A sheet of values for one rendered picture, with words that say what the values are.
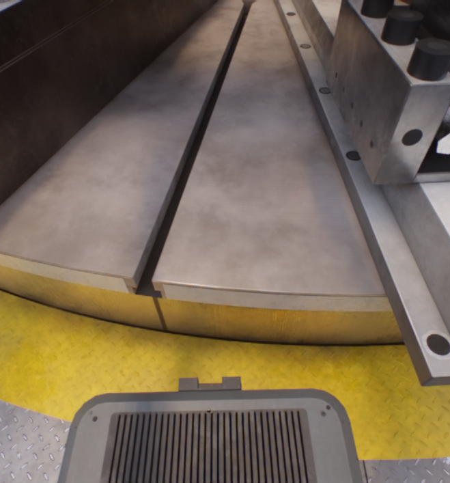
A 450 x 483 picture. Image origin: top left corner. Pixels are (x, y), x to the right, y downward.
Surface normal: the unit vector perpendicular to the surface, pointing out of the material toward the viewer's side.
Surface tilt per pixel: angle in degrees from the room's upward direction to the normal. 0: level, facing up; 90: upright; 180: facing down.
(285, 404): 0
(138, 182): 0
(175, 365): 0
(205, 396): 45
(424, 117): 90
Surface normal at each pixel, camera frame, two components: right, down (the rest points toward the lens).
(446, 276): -0.95, -0.15
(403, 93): -1.00, 0.05
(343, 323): -0.02, 0.77
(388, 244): -0.03, -0.64
